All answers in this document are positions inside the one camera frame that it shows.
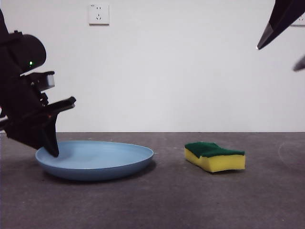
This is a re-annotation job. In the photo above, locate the light blue round plate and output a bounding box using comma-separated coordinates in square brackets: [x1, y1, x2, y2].
[35, 140, 154, 181]

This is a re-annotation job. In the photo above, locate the green and yellow sponge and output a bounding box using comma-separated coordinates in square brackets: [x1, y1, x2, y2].
[184, 141, 246, 173]

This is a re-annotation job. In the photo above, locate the white wall socket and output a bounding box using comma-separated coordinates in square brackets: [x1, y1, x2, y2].
[290, 13, 305, 27]
[89, 3, 110, 26]

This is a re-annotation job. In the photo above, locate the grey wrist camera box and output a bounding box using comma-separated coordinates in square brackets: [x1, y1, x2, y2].
[30, 71, 56, 92]

